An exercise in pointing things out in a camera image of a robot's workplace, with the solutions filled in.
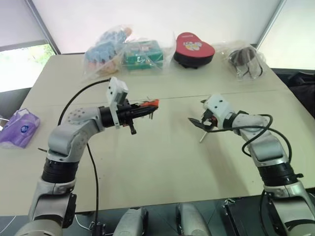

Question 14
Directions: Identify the orange black hex key holder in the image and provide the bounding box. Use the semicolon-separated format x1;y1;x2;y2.
137;96;160;121

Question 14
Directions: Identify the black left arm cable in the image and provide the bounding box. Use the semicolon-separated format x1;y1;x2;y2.
58;78;112;227

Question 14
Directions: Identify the clear bag of colourful toys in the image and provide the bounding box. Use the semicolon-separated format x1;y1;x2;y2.
82;24;135;83

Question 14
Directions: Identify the green box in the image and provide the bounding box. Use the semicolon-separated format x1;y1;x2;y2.
122;39;164;72

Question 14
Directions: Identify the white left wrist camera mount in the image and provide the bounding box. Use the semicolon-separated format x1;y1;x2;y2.
106;77;129;129

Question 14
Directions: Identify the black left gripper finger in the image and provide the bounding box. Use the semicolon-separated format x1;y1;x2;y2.
132;104;160;113
132;111;155;120

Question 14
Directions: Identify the clear plastic bag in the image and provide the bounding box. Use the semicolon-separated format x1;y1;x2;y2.
120;36;176;75

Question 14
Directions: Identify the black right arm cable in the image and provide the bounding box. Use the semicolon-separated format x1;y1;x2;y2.
209;113;293;168

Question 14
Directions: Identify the clear bag with dark cables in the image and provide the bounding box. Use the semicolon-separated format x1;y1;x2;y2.
220;40;268;82

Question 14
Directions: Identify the black cable connector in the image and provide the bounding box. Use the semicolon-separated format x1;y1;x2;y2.
90;221;107;236

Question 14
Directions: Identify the grey rounded shape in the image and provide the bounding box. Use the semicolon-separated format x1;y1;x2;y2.
115;206;150;236
175;203;213;236

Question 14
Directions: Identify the red heart-shaped box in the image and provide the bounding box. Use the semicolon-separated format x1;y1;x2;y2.
173;31;216;70

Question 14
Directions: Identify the black fabric bag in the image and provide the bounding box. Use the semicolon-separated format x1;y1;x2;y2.
274;71;315;123

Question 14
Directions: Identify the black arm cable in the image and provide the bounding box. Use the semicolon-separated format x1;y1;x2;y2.
58;78;112;227
209;113;293;168

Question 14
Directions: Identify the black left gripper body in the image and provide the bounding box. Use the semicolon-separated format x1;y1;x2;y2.
117;99;139;136

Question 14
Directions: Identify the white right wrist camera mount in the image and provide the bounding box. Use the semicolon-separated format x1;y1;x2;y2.
203;93;233;129

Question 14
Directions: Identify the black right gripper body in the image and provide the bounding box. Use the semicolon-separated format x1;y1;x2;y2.
201;109;219;129

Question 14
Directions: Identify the black box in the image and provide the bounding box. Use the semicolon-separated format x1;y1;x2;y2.
221;196;284;236

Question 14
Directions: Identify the purple tissue pack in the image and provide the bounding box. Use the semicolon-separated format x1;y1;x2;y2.
0;108;41;149

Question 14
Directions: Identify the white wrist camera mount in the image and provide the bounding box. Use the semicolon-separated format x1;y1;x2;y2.
106;77;129;129
203;93;233;129

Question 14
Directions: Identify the dark window frame bar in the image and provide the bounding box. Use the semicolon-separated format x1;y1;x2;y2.
255;0;288;49
23;0;62;56

